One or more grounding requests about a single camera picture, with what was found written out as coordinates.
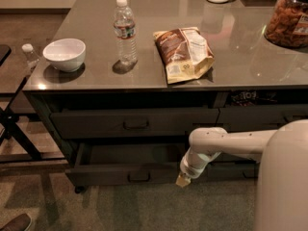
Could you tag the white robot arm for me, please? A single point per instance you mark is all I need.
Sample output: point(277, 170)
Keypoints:
point(282, 189)

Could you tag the grey cabinet island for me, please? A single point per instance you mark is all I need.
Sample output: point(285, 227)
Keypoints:
point(244, 60)

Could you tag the dark side table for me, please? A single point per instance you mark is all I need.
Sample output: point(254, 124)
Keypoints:
point(17, 107)

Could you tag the dark snack packet in drawer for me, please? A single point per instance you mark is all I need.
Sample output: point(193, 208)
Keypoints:
point(251, 98)

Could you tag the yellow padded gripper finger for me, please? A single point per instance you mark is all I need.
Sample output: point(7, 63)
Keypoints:
point(183, 180)

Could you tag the clear jar of snacks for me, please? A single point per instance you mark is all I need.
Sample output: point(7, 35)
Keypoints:
point(288, 26)

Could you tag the dark shoe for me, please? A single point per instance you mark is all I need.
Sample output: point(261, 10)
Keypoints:
point(20, 223)

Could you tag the small bottle white cap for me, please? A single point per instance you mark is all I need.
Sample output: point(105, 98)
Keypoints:
point(31, 55)

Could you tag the brown yellow snack bag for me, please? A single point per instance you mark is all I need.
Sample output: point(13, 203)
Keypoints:
point(185, 54)

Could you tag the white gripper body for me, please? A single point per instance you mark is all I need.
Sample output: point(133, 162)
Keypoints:
point(188, 171)

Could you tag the clear plastic water bottle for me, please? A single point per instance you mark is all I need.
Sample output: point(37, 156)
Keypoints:
point(125, 31)

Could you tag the white ceramic bowl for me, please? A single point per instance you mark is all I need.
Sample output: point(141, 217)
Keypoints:
point(66, 54)

